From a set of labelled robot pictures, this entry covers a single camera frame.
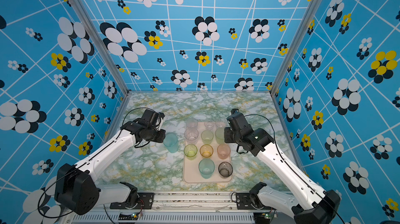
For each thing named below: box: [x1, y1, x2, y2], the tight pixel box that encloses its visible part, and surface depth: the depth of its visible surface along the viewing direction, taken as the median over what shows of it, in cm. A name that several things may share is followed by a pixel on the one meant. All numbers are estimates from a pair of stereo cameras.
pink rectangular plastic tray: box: [182, 121, 233, 184], surface depth 86 cm
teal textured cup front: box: [163, 132, 179, 154], surface depth 91 cm
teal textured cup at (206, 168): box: [198, 158, 216, 180], surface depth 80 cm
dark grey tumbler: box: [217, 161, 234, 178], surface depth 82 cm
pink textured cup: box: [217, 143, 231, 160], surface depth 88 cm
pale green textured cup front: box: [201, 129, 215, 145], surface depth 91 cm
